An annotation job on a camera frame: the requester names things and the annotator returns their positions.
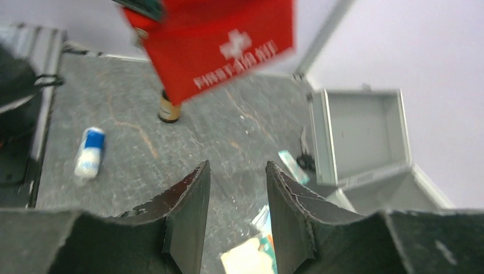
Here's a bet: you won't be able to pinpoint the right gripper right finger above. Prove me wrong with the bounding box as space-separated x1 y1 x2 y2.
265 161 483 273

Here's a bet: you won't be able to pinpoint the grey metal case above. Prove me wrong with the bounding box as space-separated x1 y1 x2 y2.
307 88 453 215

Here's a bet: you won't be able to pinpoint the blue white small box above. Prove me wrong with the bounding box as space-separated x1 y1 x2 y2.
74 127 106 179

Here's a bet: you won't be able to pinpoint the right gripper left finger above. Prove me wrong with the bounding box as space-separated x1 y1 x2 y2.
1 161 211 273

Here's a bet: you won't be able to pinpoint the blue cotton ball bag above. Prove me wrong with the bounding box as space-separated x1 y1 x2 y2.
251 204 278 274

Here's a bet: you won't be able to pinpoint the brown glass bottle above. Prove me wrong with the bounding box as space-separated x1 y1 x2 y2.
158 89 181 123

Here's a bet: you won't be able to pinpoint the small teal strip packet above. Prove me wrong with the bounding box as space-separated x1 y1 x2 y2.
278 150 310 185

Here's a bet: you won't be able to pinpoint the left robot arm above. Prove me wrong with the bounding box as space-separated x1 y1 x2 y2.
1 1 165 107

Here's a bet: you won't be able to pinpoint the black handled scissors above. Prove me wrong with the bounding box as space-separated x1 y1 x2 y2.
296 126 316 172

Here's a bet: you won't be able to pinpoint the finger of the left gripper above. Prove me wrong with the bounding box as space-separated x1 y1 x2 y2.
113 0 165 21

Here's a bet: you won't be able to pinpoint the red first aid pouch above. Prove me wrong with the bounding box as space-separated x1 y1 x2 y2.
121 1 295 105

